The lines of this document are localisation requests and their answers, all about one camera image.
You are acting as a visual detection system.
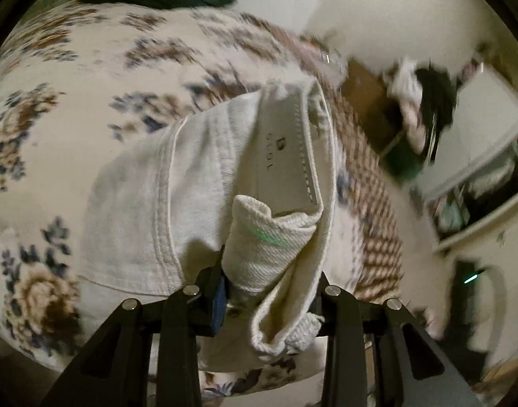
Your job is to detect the white pants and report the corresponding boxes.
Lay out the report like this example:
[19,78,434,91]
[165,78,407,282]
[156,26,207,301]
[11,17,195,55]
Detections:
[77,76,362,374]

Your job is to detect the cardboard box by nightstand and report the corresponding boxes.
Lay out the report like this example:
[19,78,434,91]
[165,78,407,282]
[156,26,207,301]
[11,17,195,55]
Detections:
[342,58,403,155]

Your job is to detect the floral bed quilt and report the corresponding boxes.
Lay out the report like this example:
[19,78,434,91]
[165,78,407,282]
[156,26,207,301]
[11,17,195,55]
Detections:
[0,1,354,395]

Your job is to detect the white wardrobe shelf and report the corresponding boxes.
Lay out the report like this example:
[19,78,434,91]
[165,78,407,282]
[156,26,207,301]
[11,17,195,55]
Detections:
[415,62,518,252]

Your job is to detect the chair with clothes pile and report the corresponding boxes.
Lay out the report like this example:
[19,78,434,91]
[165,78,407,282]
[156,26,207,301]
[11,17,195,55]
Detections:
[382,58,458,183]

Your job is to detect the brown checkered blanket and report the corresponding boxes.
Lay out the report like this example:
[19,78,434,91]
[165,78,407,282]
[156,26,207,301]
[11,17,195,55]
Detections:
[241,12,406,304]

